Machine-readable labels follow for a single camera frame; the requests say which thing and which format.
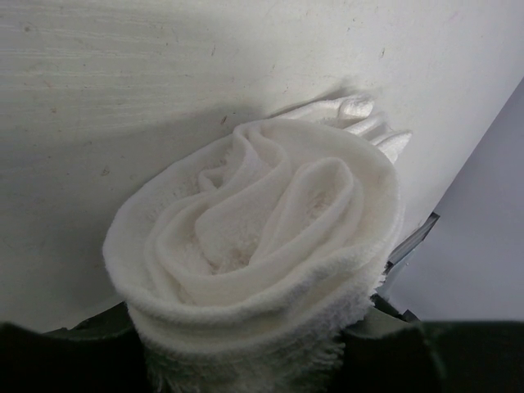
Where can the white towel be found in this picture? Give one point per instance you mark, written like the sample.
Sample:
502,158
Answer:
242,263

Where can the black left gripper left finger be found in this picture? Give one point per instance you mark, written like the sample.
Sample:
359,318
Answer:
102,353

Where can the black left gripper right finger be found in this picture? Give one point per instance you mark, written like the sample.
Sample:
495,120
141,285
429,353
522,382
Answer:
383,352

